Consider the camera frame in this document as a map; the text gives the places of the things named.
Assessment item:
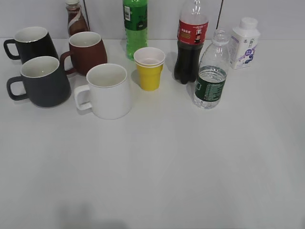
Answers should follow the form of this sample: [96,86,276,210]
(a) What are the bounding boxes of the black ceramic mug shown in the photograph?
[3,27,58,63]

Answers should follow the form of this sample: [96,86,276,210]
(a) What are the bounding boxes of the brown Nescafe coffee bottle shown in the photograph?
[65,0,90,37]

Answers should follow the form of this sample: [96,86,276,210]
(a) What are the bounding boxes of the cola bottle red label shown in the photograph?
[174,0,209,84]

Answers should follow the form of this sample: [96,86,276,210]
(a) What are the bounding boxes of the white ceramic mug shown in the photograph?
[74,63,132,120]

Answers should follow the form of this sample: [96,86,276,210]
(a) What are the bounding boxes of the yellow paper cup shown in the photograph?
[133,47,165,91]

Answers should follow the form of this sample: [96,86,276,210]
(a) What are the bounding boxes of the dark grey ceramic mug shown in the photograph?
[6,56,71,108]

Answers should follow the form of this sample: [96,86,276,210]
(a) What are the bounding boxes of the red-brown ceramic mug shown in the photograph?
[60,31,108,76]

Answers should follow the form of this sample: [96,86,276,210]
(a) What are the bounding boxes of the clear water bottle green label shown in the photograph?
[193,29,230,109]

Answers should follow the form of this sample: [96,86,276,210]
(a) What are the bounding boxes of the black cable on wall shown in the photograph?
[215,0,225,29]

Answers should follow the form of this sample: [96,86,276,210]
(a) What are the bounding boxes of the green soda bottle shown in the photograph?
[122,0,148,60]

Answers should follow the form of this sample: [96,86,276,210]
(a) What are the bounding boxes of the black cable behind coffee bottle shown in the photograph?
[83,0,91,31]

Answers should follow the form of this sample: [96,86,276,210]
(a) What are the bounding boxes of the white yogurt drink bottle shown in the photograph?
[229,17,261,70]

